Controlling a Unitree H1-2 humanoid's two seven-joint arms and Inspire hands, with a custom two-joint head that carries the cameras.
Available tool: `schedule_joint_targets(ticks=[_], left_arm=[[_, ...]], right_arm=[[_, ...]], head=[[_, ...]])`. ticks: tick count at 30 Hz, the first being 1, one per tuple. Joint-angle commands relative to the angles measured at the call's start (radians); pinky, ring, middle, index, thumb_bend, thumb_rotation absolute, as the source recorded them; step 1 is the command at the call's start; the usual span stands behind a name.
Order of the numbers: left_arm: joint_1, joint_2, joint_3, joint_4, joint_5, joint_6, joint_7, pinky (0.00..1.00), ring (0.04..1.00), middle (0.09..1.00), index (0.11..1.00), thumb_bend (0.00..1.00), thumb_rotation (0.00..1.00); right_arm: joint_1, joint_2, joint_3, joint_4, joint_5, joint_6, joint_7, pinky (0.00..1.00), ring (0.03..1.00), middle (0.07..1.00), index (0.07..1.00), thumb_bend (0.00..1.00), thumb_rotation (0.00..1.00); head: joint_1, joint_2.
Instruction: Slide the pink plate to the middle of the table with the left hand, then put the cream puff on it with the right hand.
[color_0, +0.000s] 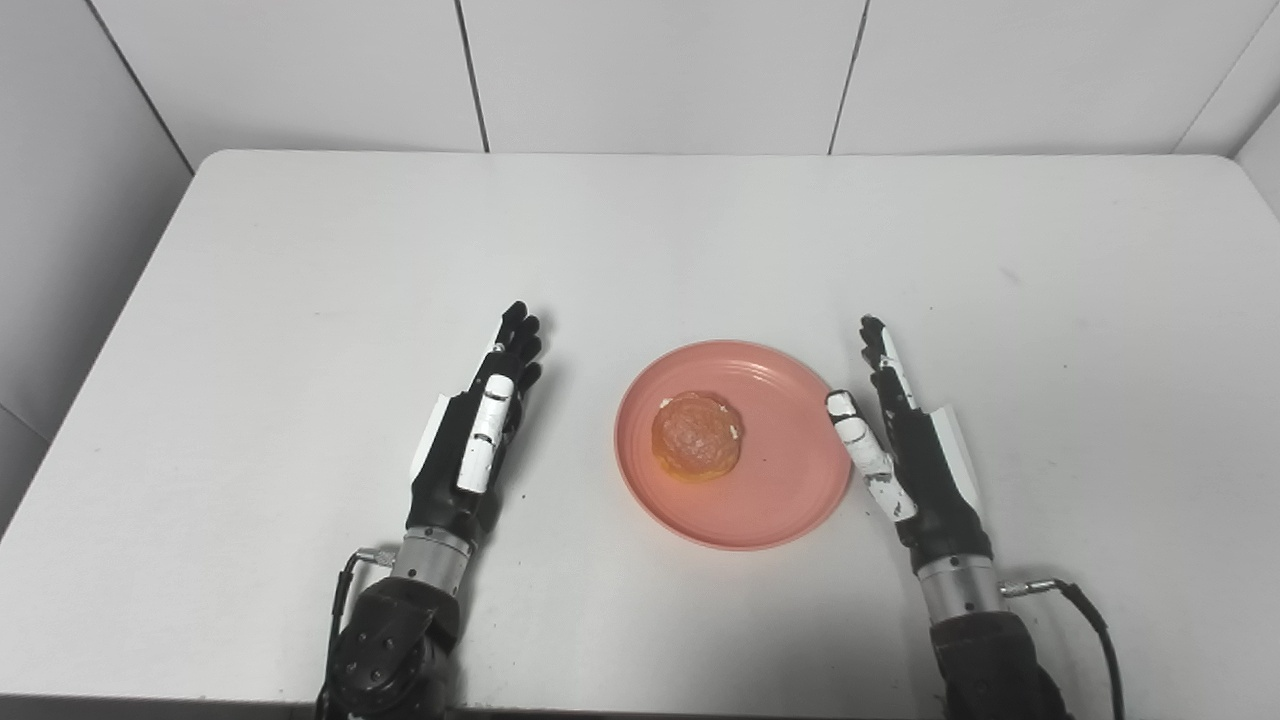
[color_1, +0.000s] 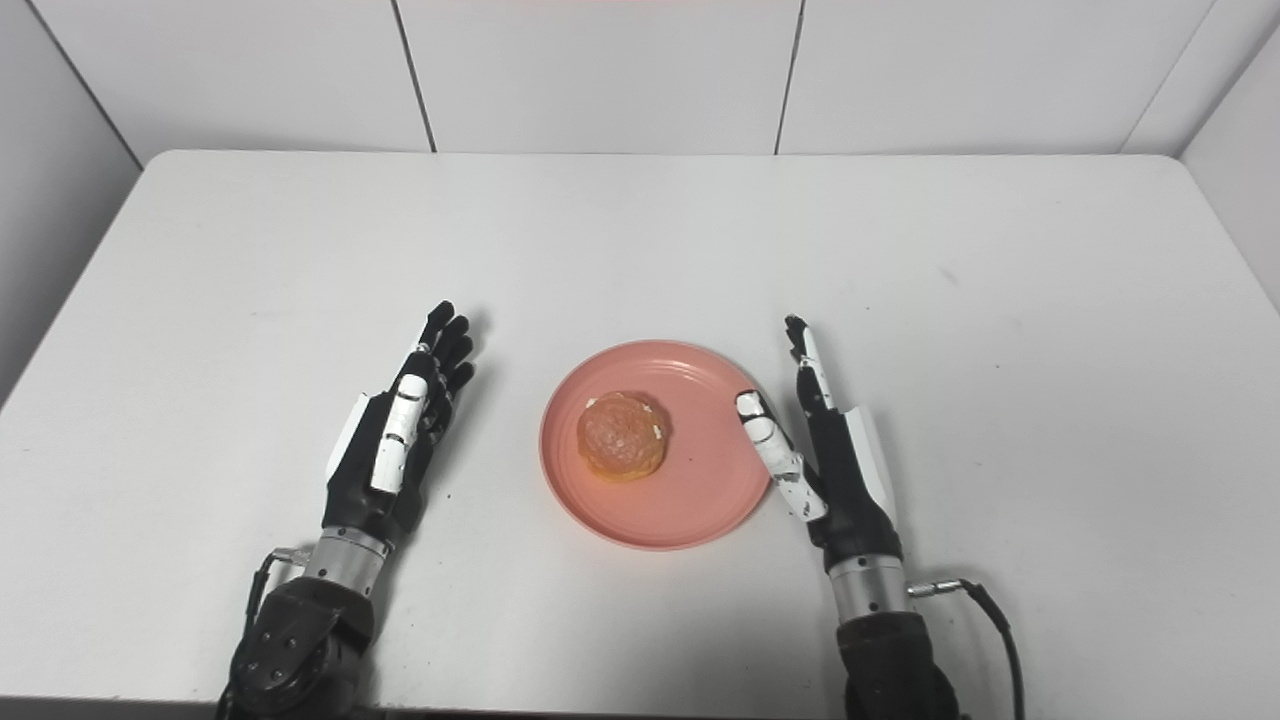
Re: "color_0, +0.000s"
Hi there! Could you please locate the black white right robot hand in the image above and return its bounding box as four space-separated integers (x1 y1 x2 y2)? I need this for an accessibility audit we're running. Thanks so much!
825 315 994 574

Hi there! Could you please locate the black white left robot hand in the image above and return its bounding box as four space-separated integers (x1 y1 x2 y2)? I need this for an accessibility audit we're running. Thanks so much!
405 300 546 546

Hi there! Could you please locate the pink round plate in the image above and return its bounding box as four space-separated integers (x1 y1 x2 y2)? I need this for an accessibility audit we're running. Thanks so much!
613 340 854 552

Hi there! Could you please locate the orange cream puff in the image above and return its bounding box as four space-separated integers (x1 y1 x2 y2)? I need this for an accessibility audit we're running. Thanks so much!
651 391 744 484

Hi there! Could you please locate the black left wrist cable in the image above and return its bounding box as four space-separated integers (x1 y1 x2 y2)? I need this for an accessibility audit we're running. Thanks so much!
315 545 398 720

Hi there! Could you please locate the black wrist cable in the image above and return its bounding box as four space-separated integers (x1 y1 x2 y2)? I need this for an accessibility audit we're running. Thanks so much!
1000 577 1126 720
315 545 398 720

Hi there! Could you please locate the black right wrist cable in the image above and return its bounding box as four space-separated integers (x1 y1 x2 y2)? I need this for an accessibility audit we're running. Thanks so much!
1000 577 1126 720

